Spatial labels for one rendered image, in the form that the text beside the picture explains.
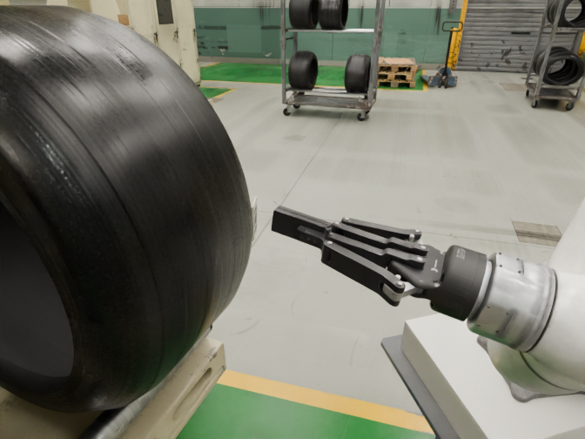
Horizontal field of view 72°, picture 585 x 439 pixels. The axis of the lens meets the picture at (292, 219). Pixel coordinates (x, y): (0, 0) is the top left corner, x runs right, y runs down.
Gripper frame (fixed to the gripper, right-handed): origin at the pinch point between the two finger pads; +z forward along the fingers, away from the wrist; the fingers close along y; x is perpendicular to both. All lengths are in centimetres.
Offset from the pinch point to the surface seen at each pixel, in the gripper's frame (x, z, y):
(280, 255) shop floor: 133, 63, -166
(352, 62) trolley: 61, 136, -527
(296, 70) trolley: 84, 209, -512
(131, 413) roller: 35.8, 18.5, 11.0
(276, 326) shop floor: 129, 37, -104
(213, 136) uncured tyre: -6.2, 15.2, -4.1
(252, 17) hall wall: 82, 568, -1036
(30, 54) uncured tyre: -15.3, 27.1, 10.6
